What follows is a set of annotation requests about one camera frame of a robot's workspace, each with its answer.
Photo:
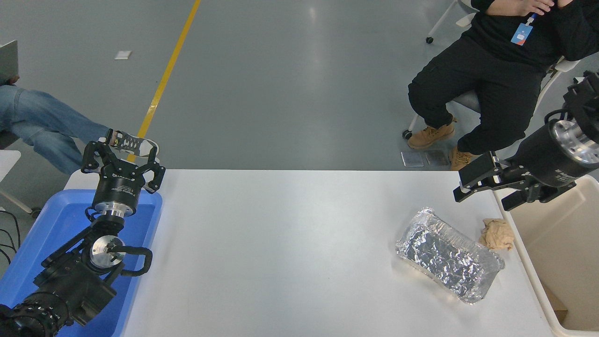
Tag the person's forearm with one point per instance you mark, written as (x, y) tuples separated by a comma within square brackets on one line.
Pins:
[(503, 6)]

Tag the crumpled tan paper ball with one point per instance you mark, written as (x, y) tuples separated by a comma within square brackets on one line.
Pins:
[(498, 234)]

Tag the blue id badge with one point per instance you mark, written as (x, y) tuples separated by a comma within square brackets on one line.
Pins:
[(521, 33)]

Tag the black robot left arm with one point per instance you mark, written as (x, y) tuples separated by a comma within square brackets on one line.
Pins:
[(70, 281)]

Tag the small white paper scrap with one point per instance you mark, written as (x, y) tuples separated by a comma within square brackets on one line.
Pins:
[(123, 54)]

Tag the crinkled silver foil tray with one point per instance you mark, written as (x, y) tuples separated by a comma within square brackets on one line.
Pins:
[(444, 255)]

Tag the white chair leg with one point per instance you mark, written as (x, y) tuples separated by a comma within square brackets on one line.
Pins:
[(18, 202)]

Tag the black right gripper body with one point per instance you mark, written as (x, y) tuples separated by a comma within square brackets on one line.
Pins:
[(540, 157)]

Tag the person's hand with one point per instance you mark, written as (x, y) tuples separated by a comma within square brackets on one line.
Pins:
[(536, 6)]

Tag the blue plastic tray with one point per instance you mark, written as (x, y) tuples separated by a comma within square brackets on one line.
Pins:
[(61, 220)]

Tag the person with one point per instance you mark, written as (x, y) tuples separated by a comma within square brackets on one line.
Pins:
[(486, 79), (42, 121)]

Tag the brown cardboard piece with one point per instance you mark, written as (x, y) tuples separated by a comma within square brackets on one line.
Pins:
[(556, 304)]

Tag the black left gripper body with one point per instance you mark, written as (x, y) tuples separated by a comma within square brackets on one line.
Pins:
[(118, 187)]

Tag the square silver floor plate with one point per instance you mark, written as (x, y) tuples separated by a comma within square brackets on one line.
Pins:
[(412, 159), (437, 157)]

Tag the white side table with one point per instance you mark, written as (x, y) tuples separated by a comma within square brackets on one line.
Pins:
[(8, 164)]

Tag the large pale plastic bin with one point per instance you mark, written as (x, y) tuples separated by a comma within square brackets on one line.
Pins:
[(566, 248)]

